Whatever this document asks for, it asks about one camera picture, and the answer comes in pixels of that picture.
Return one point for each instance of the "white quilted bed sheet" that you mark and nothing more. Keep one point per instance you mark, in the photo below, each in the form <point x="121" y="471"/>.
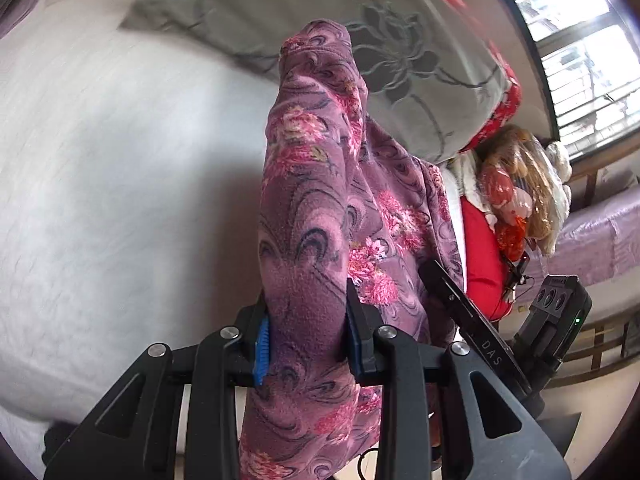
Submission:
<point x="125" y="160"/>

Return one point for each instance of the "red printed blanket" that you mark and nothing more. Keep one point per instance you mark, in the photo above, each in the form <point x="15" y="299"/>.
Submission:
<point x="505" y="105"/>

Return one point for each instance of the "window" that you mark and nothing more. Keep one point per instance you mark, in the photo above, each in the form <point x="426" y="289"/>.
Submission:
<point x="575" y="60"/>

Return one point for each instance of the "grey floral pillow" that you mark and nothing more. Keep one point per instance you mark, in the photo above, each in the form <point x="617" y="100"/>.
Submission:
<point x="400" y="85"/>

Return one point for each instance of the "stuffed toy in plastic bag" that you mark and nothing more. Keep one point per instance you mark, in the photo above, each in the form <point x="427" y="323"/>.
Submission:
<point x="520" y="185"/>

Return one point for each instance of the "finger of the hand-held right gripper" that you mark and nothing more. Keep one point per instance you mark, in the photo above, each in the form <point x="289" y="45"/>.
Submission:
<point x="442" y="290"/>

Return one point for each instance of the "plain red cloth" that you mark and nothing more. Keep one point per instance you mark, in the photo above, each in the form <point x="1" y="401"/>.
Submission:
<point x="480" y="260"/>

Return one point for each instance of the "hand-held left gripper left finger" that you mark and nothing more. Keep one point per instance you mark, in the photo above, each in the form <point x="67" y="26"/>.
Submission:
<point x="262" y="355"/>

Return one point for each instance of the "lilac bed sheet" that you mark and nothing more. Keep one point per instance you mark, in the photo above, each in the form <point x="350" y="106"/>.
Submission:
<point x="590" y="245"/>

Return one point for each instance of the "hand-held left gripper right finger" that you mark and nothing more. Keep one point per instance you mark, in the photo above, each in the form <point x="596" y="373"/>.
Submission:
<point x="357" y="342"/>

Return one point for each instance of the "purple floral fleece garment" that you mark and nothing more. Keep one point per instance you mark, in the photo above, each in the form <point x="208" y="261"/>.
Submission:
<point x="310" y="240"/>

